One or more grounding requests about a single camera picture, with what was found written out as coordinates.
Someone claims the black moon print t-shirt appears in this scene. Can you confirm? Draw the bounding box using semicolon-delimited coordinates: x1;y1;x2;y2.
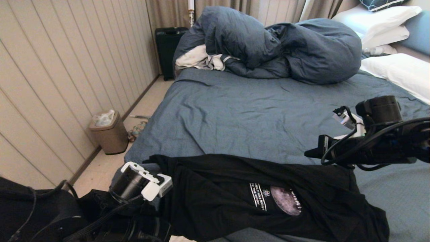
143;154;390;242

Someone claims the blue bed sheet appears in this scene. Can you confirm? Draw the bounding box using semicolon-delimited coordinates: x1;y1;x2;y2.
111;67;430;242

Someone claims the long white pillow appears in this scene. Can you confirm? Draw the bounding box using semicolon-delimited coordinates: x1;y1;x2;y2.
359;53;430;105

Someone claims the multicoloured rag mop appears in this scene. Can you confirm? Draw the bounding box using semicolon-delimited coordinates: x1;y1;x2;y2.
128;115;152;143

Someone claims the dark blue duvet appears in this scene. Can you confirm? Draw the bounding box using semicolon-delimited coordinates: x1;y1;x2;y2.
173;5;363;85

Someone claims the beige trash bin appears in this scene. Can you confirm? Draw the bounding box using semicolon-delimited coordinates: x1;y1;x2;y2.
88;110;129;155

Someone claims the clear plastic bin bag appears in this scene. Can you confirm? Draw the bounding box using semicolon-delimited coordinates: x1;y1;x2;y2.
92;109;115;127

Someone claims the flat white pillow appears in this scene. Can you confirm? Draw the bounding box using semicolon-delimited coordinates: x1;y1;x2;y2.
361;25;410;51

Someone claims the large white pillow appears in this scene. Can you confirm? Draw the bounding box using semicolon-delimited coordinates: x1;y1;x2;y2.
331;6;423;41

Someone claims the light blue headboard cushion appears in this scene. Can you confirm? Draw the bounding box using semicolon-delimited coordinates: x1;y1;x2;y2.
400;10;430;56

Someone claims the white crumpled cloth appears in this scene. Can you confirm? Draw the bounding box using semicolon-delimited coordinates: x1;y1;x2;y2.
175;44;241;72

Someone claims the dark patterned cushion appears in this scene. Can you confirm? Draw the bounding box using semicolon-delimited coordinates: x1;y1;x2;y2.
358;0;409;12

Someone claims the black suitcase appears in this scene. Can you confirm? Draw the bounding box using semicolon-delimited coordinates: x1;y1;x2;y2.
155;27;188;81

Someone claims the beige curtain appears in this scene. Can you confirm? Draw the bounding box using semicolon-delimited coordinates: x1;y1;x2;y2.
146;0;343;32

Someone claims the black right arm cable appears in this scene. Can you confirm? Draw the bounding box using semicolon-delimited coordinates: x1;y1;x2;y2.
321;106;430;171

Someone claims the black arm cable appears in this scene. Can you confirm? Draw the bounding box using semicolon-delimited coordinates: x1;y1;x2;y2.
321;106;430;171
7;180;145;242

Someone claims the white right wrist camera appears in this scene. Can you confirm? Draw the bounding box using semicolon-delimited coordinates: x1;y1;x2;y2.
333;106;367;139

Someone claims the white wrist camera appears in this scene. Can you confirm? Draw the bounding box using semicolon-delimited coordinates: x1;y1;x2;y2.
333;106;367;139
156;174;173;198

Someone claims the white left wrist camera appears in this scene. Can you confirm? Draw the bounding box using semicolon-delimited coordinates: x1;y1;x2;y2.
156;174;173;198

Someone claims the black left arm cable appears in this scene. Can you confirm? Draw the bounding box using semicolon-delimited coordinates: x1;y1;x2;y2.
7;180;145;242

